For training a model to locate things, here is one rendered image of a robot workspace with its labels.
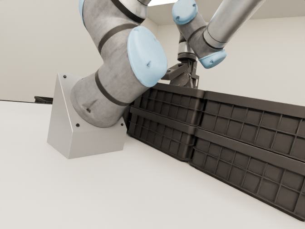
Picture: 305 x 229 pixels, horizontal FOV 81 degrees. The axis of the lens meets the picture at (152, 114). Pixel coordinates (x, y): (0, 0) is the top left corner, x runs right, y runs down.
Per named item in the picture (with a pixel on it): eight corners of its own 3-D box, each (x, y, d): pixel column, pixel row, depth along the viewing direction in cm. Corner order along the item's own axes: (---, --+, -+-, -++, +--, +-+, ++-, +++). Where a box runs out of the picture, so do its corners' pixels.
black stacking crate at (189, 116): (192, 130, 52) (202, 91, 51) (128, 108, 72) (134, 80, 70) (235, 129, 82) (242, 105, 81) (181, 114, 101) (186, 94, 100)
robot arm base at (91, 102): (73, 124, 41) (96, 102, 36) (67, 74, 48) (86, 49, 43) (123, 130, 53) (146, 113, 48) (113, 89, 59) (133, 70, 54)
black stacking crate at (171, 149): (184, 165, 53) (194, 126, 52) (122, 134, 73) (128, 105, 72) (229, 151, 83) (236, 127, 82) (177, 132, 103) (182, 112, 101)
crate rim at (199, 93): (201, 97, 51) (203, 89, 51) (133, 84, 71) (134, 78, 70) (241, 108, 81) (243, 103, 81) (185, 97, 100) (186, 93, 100)
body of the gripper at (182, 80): (198, 91, 69) (202, 59, 69) (186, 87, 63) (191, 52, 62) (181, 90, 74) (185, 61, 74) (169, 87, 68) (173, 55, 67)
